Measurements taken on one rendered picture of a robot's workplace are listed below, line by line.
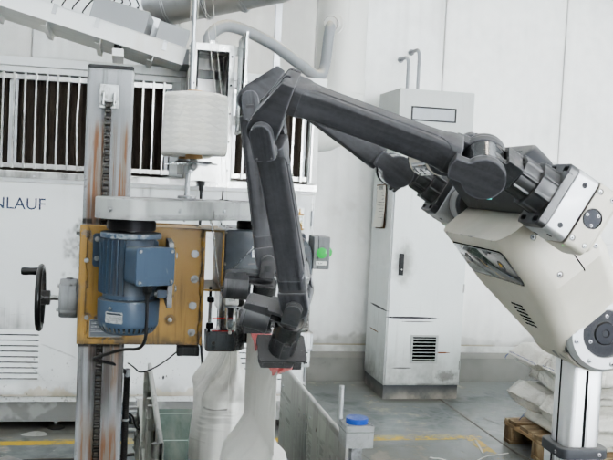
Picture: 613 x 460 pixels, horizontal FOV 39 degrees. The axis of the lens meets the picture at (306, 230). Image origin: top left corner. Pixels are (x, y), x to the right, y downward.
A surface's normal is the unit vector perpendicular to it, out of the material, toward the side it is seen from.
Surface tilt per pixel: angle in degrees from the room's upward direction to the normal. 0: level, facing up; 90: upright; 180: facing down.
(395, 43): 90
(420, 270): 90
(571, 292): 115
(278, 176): 122
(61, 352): 90
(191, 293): 90
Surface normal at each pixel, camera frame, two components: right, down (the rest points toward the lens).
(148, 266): 0.60, 0.07
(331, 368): 0.21, 0.06
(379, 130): -0.16, 0.48
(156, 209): 0.77, 0.07
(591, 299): 0.46, 0.49
